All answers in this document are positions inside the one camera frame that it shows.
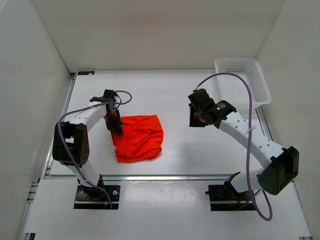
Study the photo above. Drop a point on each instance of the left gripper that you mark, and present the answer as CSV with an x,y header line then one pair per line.
x,y
116,127

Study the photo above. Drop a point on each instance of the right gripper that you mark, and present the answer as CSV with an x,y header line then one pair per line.
x,y
193,123

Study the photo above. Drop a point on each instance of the orange shorts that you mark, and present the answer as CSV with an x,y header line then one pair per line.
x,y
141,140

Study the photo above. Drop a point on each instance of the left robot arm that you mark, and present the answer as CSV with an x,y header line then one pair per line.
x,y
71,142

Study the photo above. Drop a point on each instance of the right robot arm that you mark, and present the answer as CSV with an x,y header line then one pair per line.
x,y
279,165

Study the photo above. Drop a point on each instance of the white plastic basket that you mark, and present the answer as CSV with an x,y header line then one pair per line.
x,y
233,90

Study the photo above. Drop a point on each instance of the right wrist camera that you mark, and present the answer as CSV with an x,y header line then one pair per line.
x,y
200,100

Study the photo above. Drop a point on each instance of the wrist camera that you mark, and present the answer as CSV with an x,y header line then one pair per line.
x,y
110,96
200,100

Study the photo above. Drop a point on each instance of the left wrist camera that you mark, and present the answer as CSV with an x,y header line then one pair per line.
x,y
110,96

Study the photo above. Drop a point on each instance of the aluminium front rail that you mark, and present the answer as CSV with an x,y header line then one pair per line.
x,y
167,177

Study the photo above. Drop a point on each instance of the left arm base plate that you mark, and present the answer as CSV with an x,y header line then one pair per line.
x,y
94,199

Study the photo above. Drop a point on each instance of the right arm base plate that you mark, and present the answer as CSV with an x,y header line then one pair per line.
x,y
224,197

